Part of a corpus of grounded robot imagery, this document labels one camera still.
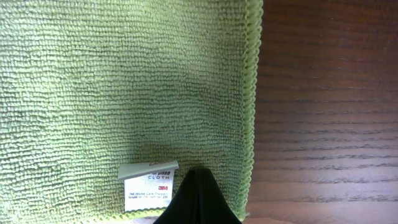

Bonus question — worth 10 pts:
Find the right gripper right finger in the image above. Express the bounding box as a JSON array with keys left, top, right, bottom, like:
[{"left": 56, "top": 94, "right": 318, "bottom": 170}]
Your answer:
[{"left": 196, "top": 169, "right": 241, "bottom": 224}]

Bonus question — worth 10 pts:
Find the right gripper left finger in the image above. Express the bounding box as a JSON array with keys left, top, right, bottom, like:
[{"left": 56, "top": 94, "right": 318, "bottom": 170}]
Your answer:
[{"left": 154, "top": 170, "right": 197, "bottom": 224}]

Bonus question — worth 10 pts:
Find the light green microfiber cloth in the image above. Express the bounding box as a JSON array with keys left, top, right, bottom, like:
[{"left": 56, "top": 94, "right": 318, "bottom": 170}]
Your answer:
[{"left": 1, "top": 0, "right": 263, "bottom": 223}]

